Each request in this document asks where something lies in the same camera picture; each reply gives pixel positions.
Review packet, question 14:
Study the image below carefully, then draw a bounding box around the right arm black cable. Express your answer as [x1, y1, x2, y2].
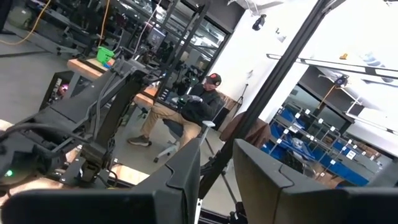
[0, 122, 91, 144]

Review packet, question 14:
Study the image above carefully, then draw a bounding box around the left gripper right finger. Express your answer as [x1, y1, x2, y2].
[233, 139, 398, 224]

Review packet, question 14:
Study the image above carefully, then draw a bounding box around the person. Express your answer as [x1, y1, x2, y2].
[127, 72, 225, 150]

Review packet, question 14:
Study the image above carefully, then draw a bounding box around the white overhead rail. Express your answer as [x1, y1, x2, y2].
[266, 53, 398, 80]

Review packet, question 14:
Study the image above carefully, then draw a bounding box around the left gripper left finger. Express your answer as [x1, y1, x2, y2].
[0, 138, 201, 224]

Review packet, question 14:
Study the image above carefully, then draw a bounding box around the blue bin storage shelf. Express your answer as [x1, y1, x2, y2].
[260, 99, 385, 187]

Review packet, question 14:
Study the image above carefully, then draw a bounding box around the yellow hanging cable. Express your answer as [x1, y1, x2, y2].
[98, 0, 112, 48]

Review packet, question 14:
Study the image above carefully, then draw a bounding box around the yellow floor cable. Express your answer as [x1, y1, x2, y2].
[0, 0, 52, 47]

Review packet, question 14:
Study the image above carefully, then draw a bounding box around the black computer tower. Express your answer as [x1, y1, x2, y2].
[39, 70, 75, 110]

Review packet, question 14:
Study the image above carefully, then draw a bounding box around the wooden workbench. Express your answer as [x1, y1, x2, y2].
[66, 58, 161, 110]

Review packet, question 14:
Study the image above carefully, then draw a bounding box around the black wall camera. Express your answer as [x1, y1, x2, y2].
[251, 14, 267, 32]

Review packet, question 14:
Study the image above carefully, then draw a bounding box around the black frame post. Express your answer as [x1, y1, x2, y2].
[198, 0, 332, 200]

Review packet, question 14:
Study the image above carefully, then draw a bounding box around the gray office chair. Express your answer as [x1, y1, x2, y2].
[153, 99, 226, 164]

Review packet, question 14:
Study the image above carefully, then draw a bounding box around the gray gas cylinder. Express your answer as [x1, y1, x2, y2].
[7, 6, 34, 29]

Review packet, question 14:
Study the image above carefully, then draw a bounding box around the green plastic basket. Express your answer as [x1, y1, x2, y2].
[96, 46, 115, 65]

